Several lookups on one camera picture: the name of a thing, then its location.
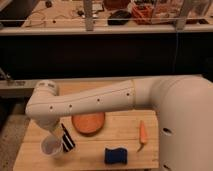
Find white ceramic cup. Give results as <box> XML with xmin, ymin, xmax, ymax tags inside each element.
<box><xmin>40</xmin><ymin>135</ymin><xmax>63</xmax><ymax>158</ymax></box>

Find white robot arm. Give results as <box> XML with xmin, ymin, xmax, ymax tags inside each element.
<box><xmin>26</xmin><ymin>75</ymin><xmax>213</xmax><ymax>171</ymax></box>

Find orange ceramic bowl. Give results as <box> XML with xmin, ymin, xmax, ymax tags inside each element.
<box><xmin>71</xmin><ymin>112</ymin><xmax>105</xmax><ymax>135</ymax></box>

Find orange carrot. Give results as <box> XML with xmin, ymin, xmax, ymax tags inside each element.
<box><xmin>137</xmin><ymin>121</ymin><xmax>147</xmax><ymax>152</ymax></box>

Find black white striped cloth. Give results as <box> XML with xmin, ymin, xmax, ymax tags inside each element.
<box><xmin>61</xmin><ymin>124</ymin><xmax>75</xmax><ymax>153</ymax></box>

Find black bag on bench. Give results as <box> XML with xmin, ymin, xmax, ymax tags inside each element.
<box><xmin>107</xmin><ymin>10</ymin><xmax>131</xmax><ymax>25</ymax></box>

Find blue sponge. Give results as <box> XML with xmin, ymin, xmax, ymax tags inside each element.
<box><xmin>104</xmin><ymin>148</ymin><xmax>128</xmax><ymax>164</ymax></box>

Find orange crate on bench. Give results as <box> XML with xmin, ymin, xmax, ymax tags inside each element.
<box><xmin>132</xmin><ymin>5</ymin><xmax>152</xmax><ymax>25</ymax></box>

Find grey metal post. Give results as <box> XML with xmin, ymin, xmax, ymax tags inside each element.
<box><xmin>83</xmin><ymin>0</ymin><xmax>93</xmax><ymax>31</ymax></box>

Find metal clamp on rail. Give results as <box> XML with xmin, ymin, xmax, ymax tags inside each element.
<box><xmin>0</xmin><ymin>67</ymin><xmax>25</xmax><ymax>86</ymax></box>

